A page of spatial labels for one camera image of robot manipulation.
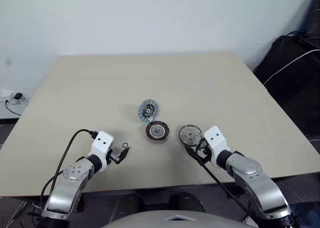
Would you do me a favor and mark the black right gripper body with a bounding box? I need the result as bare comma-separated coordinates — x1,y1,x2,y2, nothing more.
195,140,215,167

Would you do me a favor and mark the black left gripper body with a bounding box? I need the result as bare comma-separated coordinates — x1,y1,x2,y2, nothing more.
106,147,121,165

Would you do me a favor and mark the round silver rotor disc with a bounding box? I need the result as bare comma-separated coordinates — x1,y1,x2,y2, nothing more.
178,124,202,147

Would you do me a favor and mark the round silver motor end cover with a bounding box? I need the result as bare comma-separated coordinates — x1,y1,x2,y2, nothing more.
137,99,160,122

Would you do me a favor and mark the motor stator with copper windings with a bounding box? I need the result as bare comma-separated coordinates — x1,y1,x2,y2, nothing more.
144,120,171,144

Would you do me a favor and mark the dark rounded shape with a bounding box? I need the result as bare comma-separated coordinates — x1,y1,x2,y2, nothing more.
169,191,206,213

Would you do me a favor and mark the silver robot torso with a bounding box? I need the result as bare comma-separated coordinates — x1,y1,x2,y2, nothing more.
103,209,245,228

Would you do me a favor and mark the large black bag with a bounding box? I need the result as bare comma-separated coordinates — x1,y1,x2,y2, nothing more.
253,34,320,139

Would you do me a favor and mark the black equipment box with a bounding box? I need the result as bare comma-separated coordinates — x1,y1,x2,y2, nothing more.
305,0,320,43

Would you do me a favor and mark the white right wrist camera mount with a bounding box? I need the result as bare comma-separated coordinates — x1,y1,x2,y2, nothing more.
202,125,233,168

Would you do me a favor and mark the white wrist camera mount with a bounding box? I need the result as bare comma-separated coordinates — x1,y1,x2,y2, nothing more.
90,130,115,173
202,125,233,168

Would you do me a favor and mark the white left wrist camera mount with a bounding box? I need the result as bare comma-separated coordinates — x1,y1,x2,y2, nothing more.
90,130,115,173

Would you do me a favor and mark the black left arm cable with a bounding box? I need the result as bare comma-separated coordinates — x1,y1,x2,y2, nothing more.
40,129,99,198

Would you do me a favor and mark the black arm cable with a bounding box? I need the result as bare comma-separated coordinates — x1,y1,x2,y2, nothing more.
40,129,99,198
198,160,256,224

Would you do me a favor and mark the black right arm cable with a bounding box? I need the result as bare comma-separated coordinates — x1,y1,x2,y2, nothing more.
198,160,256,224

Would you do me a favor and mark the thin black adapter cable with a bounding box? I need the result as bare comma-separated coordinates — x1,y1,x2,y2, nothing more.
4,98,22,117

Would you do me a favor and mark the white cable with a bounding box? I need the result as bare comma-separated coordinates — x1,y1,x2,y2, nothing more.
262,48,320,86

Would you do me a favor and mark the wall power socket plug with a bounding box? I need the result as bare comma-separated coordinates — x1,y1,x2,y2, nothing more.
0,89,31,104

